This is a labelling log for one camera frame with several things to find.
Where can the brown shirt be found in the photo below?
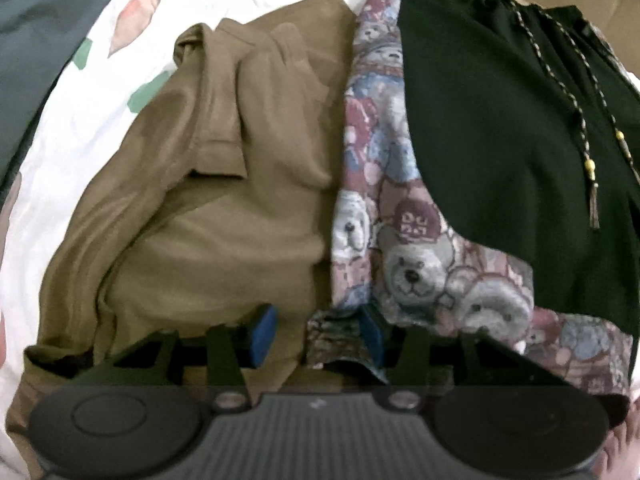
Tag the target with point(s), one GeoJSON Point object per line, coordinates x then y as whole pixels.
{"type": "Point", "coordinates": [225, 210]}

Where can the cream bear print bedsheet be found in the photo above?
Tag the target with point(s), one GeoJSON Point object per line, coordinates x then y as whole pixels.
{"type": "Point", "coordinates": [75, 125]}

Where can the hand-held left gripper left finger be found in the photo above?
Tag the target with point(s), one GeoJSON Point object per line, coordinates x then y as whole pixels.
{"type": "Point", "coordinates": [262, 332]}

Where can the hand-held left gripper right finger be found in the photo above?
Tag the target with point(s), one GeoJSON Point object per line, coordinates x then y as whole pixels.
{"type": "Point", "coordinates": [374, 335]}

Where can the black bear-print pants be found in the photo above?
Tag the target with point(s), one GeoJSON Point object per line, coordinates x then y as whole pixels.
{"type": "Point", "coordinates": [500, 135]}

